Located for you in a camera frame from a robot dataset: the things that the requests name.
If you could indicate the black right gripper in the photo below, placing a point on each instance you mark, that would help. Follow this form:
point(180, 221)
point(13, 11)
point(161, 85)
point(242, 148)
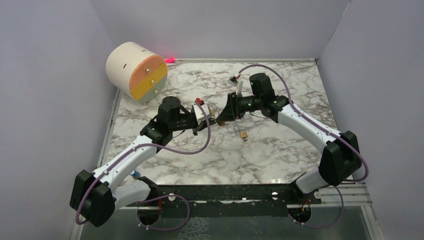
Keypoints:
point(232, 111)

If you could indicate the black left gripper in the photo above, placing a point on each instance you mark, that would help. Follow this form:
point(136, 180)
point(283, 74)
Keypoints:
point(202, 125)

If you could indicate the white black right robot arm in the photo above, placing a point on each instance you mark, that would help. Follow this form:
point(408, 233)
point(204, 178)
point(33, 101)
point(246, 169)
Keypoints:
point(339, 150)

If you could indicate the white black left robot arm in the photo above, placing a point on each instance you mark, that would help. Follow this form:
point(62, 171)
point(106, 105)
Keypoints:
point(96, 194)

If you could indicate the small brass padlock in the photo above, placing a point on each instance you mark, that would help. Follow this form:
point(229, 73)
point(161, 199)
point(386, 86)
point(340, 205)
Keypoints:
point(243, 135)

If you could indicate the pink marker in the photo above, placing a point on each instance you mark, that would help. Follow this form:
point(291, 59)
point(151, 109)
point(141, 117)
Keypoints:
point(170, 60)

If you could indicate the round cream drawer box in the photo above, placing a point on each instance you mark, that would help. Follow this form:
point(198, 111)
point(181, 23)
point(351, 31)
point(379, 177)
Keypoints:
point(136, 71)

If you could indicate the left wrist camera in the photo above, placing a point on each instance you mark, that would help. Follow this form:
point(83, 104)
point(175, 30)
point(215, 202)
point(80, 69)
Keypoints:
point(201, 110)

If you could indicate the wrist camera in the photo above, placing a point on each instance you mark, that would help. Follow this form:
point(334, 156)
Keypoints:
point(201, 110)
point(237, 84)

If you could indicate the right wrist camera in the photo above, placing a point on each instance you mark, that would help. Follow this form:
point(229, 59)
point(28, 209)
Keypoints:
point(237, 84)

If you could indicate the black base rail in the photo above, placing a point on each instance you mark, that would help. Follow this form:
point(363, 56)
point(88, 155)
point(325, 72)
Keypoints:
point(210, 200)

